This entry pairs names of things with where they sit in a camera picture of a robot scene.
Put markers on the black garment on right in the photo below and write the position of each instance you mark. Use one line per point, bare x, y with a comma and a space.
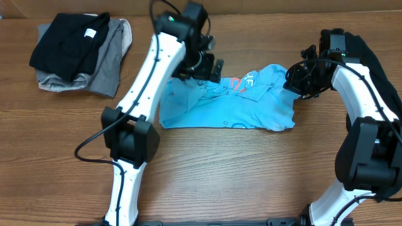
370, 156

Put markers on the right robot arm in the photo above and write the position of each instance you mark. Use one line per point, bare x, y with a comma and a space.
336, 204

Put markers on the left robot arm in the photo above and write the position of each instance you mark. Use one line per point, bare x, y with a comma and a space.
178, 49

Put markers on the folded grey garment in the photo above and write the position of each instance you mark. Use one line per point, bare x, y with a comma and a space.
106, 77

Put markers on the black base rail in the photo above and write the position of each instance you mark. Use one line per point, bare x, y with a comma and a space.
289, 221

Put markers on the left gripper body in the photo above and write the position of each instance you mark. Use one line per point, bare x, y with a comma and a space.
198, 65

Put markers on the light blue t-shirt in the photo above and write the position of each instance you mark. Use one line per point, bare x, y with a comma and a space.
258, 100

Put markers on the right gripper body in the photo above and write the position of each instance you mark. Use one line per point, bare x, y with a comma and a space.
306, 81

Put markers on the folded black garment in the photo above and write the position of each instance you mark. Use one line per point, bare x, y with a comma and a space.
71, 45

